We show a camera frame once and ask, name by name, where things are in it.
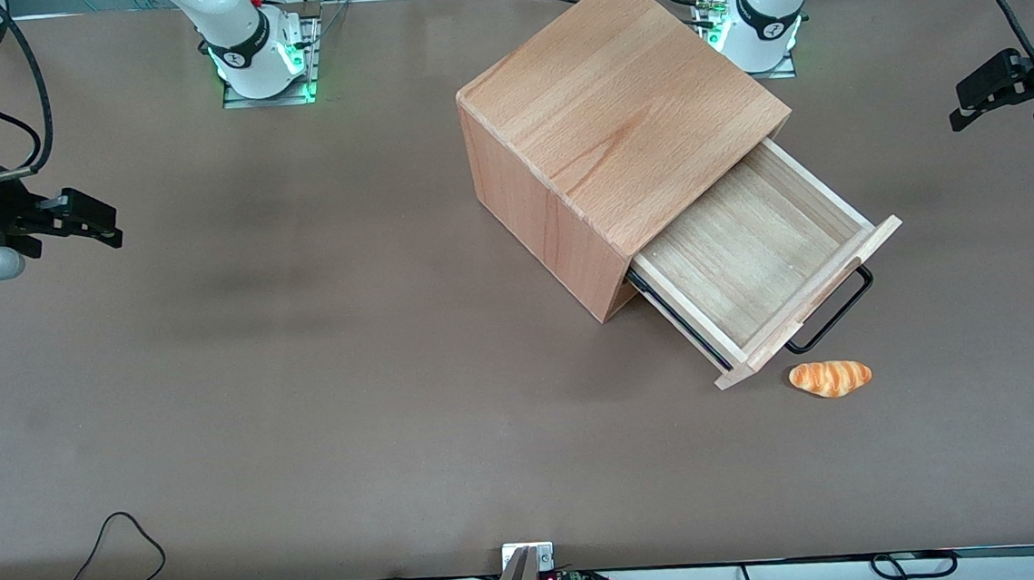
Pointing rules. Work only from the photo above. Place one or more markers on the orange striped toy bread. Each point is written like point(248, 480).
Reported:
point(831, 378)

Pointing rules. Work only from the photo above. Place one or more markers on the beech wood drawer cabinet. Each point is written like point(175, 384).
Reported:
point(614, 110)

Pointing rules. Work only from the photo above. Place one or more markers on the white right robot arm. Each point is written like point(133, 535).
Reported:
point(240, 36)

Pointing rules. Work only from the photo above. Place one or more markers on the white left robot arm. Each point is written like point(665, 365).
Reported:
point(770, 8)

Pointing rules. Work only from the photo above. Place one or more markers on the small silver bracket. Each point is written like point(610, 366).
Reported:
point(543, 554)

